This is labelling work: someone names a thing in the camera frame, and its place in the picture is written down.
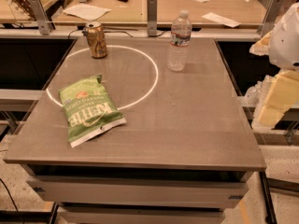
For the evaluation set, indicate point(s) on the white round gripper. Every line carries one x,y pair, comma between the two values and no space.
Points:
286,42

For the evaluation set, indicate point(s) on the clear plastic water bottle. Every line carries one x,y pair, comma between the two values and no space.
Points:
181,30

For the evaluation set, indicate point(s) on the green kettle chip bag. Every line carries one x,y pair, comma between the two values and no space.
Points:
89,110

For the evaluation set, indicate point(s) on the left sanitizer pump bottle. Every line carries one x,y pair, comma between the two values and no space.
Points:
252,94

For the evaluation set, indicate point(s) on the white paper sheet right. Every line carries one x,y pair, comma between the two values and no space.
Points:
221,20

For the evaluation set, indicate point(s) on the gold soda can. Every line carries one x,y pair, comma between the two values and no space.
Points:
95,36

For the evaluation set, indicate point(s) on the white paper sheet left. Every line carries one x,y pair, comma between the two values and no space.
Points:
86,12

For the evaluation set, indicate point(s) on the white drawer cabinet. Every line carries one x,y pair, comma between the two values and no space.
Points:
120,200

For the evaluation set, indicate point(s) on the grey metal bracket right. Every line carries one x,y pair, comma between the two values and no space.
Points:
270,17

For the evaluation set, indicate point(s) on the grey metal bracket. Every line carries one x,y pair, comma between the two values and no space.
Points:
43,23
270,17
152,17

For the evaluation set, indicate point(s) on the grey metal bracket middle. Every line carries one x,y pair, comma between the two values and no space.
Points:
152,17

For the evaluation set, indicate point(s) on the grey metal bracket left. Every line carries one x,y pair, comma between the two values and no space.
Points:
43,23

